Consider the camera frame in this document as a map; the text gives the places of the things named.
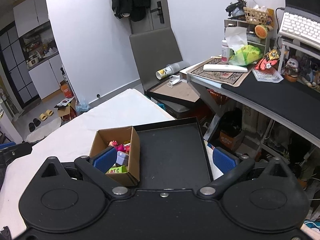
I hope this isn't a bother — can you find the magenta pig figurine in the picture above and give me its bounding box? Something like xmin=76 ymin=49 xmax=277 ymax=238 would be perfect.
xmin=108 ymin=140 xmax=131 ymax=154

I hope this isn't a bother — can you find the red plastic basket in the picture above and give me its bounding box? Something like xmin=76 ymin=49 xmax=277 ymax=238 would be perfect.
xmin=207 ymin=88 xmax=229 ymax=105

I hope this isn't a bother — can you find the yellow slipper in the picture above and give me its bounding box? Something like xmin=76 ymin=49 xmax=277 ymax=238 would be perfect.
xmin=45 ymin=109 xmax=53 ymax=116
xmin=39 ymin=113 xmax=48 ymax=122

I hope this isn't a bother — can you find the grey chair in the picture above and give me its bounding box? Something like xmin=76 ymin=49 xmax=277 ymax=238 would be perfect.
xmin=130 ymin=28 xmax=206 ymax=120

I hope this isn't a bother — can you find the brown cardboard box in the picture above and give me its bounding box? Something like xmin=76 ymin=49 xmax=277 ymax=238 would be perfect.
xmin=89 ymin=126 xmax=140 ymax=186

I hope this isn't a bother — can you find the black framed board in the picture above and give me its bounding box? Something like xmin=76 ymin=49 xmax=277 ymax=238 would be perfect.
xmin=146 ymin=80 xmax=202 ymax=108

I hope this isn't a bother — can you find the white paper cup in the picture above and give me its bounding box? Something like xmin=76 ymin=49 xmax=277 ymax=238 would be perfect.
xmin=155 ymin=62 xmax=190 ymax=81

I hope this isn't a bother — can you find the white keyboard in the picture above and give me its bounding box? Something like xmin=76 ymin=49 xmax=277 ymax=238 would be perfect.
xmin=279 ymin=12 xmax=319 ymax=50

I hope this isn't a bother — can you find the black desk mat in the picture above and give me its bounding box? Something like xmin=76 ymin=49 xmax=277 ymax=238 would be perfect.
xmin=221 ymin=73 xmax=319 ymax=146

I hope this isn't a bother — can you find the orange box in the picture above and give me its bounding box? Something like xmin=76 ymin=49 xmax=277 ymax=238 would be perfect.
xmin=60 ymin=81 xmax=74 ymax=98

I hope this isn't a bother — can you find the open cardboard box on floor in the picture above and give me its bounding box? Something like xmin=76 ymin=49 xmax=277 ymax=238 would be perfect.
xmin=54 ymin=97 xmax=77 ymax=122

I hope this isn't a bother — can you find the patterned mat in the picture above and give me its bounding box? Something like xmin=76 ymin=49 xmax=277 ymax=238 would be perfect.
xmin=187 ymin=56 xmax=254 ymax=87

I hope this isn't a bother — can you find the green hexagonal toy box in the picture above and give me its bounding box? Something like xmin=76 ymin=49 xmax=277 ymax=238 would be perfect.
xmin=106 ymin=165 xmax=127 ymax=174

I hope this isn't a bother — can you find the green plastic bag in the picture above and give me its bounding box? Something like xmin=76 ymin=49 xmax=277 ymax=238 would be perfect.
xmin=228 ymin=44 xmax=263 ymax=66

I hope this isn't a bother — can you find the wicker basket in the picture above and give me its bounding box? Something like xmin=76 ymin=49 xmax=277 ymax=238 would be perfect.
xmin=243 ymin=7 xmax=268 ymax=25

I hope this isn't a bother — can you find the white face mask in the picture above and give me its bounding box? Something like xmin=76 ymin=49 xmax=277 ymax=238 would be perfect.
xmin=167 ymin=75 xmax=181 ymax=88

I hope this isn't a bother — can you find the white pill bottle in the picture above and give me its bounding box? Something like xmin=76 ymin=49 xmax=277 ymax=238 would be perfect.
xmin=221 ymin=40 xmax=231 ymax=63

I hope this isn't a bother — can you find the black tray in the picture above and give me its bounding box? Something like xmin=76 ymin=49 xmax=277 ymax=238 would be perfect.
xmin=134 ymin=117 xmax=213 ymax=191

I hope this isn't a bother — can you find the black slipper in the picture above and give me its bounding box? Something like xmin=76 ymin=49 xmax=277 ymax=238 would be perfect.
xmin=33 ymin=118 xmax=41 ymax=127
xmin=28 ymin=122 xmax=36 ymax=132

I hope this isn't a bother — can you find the lavender toy block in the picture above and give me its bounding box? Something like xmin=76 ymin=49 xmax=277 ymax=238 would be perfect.
xmin=116 ymin=151 xmax=129 ymax=166

